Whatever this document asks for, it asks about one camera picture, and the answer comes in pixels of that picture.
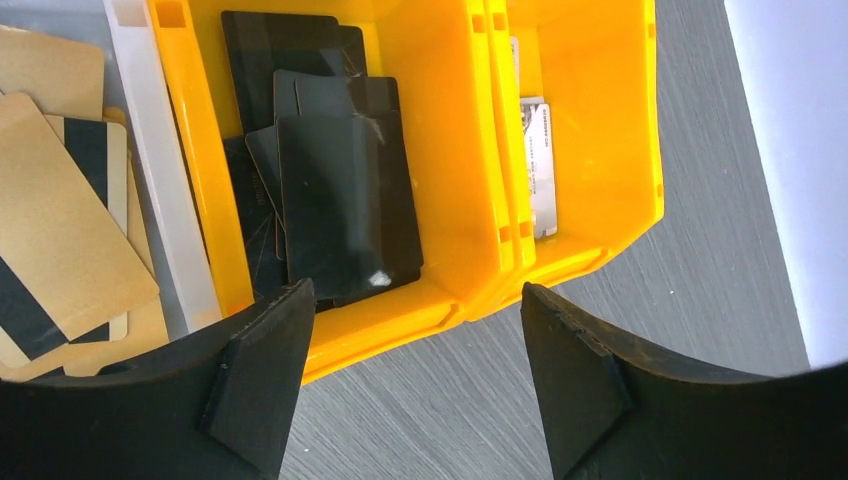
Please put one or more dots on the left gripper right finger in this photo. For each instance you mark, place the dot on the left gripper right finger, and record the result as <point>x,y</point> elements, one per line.
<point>617,406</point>

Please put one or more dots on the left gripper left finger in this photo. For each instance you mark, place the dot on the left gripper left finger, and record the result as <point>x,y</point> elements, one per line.
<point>216,404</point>

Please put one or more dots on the black credit card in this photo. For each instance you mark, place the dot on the black credit card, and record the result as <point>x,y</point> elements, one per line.
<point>350,221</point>

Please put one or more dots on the gold credit card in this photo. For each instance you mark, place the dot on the gold credit card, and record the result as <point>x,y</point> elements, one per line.
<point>56,235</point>

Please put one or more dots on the black card stack in bin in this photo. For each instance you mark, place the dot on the black card stack in bin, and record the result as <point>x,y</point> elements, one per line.
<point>285,65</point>

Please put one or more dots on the gold card with stripe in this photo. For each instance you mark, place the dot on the gold card with stripe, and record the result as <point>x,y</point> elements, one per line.
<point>97,148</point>

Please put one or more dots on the silver credit card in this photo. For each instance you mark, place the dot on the silver credit card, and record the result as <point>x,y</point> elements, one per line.
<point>537,133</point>

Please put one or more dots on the yellow plastic bin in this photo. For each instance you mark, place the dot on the yellow plastic bin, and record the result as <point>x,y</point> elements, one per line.
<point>438,53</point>
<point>595,64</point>

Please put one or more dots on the white plastic tray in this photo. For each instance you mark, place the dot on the white plastic tray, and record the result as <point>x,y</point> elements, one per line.
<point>135,82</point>

